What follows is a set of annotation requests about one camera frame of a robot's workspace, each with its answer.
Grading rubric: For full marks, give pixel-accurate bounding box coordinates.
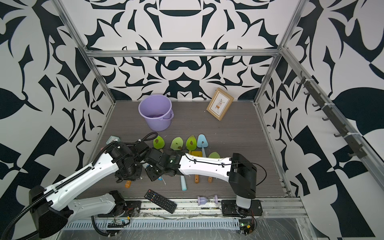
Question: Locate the light blue pointed trowel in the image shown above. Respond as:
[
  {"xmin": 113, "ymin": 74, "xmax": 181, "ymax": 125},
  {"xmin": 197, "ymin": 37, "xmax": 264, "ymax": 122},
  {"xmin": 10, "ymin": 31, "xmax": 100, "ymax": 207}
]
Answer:
[{"xmin": 197, "ymin": 134, "xmax": 209, "ymax": 158}]

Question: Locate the purple sand timer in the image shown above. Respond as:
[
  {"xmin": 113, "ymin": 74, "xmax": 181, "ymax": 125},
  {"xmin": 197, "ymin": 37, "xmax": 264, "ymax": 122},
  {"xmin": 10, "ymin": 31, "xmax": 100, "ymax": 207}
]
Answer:
[{"xmin": 197, "ymin": 195, "xmax": 219, "ymax": 206}]

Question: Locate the green pointed trowel row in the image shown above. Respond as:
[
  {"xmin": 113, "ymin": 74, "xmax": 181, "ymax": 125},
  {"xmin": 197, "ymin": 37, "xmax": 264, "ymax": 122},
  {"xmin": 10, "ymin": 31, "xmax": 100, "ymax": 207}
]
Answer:
[
  {"xmin": 153, "ymin": 136, "xmax": 165, "ymax": 150},
  {"xmin": 125, "ymin": 181, "xmax": 132, "ymax": 189}
]

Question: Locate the green pointed trowel back row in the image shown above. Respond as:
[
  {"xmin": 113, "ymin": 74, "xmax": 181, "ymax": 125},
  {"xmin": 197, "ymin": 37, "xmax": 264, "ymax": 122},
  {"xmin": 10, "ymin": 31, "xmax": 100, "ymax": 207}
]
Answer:
[{"xmin": 153, "ymin": 136, "xmax": 165, "ymax": 150}]

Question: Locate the light blue scoop trowel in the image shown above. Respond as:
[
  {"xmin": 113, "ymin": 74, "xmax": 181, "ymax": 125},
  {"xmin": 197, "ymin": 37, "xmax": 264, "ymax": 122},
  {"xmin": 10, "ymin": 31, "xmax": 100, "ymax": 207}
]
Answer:
[{"xmin": 180, "ymin": 176, "xmax": 187, "ymax": 191}]

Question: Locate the light green square trowel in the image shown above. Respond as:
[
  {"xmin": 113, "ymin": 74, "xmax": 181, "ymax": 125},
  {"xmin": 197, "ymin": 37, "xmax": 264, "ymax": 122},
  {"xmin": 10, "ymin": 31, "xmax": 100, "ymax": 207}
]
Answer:
[{"xmin": 171, "ymin": 137, "xmax": 184, "ymax": 151}]

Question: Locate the green pointed trowel front row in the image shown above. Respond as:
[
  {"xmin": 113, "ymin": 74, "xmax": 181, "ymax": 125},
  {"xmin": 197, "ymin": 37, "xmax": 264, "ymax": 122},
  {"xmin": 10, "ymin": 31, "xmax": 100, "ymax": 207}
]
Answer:
[{"xmin": 125, "ymin": 181, "xmax": 132, "ymax": 189}]

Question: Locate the small teal alarm clock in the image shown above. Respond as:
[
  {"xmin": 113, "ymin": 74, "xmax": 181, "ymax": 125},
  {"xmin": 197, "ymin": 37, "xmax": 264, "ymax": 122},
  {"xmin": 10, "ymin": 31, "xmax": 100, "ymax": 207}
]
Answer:
[{"xmin": 106, "ymin": 136, "xmax": 121, "ymax": 145}]

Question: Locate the yellow scoop trowel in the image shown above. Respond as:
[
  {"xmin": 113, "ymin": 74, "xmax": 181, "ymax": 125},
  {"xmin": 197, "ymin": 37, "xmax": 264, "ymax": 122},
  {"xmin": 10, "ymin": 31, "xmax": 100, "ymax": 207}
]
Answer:
[{"xmin": 189, "ymin": 151, "xmax": 203, "ymax": 184}]

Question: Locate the wall hook rail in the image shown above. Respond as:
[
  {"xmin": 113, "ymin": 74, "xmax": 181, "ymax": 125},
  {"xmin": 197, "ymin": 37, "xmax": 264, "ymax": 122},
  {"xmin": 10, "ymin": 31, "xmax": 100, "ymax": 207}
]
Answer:
[{"xmin": 298, "ymin": 76, "xmax": 368, "ymax": 159}]

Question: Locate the light green small trowel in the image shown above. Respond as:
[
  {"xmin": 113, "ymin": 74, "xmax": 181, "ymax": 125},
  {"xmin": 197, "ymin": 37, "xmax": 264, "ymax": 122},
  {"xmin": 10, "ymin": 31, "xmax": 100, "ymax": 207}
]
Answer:
[{"xmin": 208, "ymin": 152, "xmax": 220, "ymax": 183}]

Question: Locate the green trowel yellow handle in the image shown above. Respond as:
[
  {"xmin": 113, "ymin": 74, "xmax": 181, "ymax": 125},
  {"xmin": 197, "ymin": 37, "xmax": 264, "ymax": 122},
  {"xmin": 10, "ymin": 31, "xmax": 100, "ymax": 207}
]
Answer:
[{"xmin": 186, "ymin": 135, "xmax": 197, "ymax": 154}]

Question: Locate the purple plastic bucket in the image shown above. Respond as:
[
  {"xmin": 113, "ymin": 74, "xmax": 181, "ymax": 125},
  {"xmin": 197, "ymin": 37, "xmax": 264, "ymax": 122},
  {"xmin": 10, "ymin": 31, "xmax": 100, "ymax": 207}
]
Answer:
[{"xmin": 138, "ymin": 95, "xmax": 174, "ymax": 132}]

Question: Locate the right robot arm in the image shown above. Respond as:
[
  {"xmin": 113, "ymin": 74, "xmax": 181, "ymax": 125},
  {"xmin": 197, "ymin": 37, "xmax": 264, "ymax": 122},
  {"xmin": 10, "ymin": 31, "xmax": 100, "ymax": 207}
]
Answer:
[{"xmin": 144, "ymin": 149, "xmax": 257, "ymax": 217}]

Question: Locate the black remote control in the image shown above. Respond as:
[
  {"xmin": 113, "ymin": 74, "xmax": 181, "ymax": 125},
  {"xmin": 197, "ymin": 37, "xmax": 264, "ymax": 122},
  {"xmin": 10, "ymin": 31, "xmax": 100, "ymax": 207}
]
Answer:
[{"xmin": 144, "ymin": 190, "xmax": 177, "ymax": 214}]

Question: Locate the wooden picture frame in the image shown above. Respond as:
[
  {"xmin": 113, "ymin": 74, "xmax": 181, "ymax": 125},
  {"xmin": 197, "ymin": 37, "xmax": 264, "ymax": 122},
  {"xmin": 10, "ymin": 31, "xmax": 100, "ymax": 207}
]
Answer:
[{"xmin": 207, "ymin": 88, "xmax": 234, "ymax": 121}]

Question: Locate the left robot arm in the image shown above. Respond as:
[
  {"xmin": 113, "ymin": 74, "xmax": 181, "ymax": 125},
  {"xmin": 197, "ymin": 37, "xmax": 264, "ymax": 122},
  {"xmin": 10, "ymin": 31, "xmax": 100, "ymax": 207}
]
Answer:
[{"xmin": 1, "ymin": 132, "xmax": 158, "ymax": 240}]

